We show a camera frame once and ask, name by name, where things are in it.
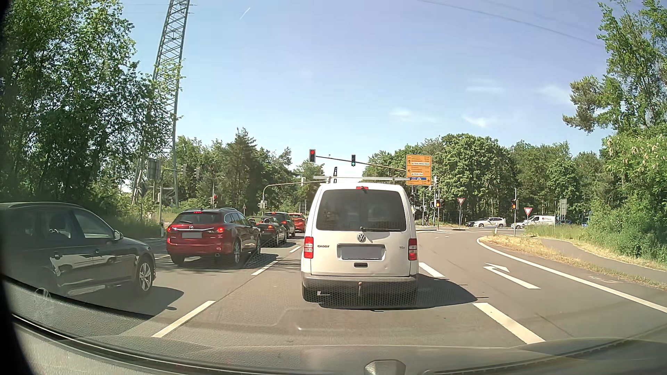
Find road markings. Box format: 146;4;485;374
151;229;667;345

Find dark convertible car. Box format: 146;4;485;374
248;216;288;248

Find grey asphalt road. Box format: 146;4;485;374
10;225;667;349

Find dark grey car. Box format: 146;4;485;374
263;211;296;239

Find dark red estate car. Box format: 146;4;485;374
166;208;262;266

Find grey cycle path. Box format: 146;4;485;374
537;237;667;285

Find orange direction sign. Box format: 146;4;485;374
405;153;433;187

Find white van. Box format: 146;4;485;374
511;215;556;230
300;182;419;304

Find large green trees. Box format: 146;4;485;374
0;0;178;219

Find steel lattice pylon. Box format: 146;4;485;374
130;0;191;208

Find wood of green trees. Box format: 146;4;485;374
362;133;608;226

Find green trees and bushes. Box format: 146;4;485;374
563;0;667;264

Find grass verge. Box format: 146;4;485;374
101;211;180;240
479;234;667;291

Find grey road sign back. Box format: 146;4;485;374
146;158;163;225

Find traffic light with give-way sign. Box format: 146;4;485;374
429;177;466;230
510;189;534;238

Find overhead wires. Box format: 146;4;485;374
417;0;605;48

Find black car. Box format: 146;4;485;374
0;202;157;299

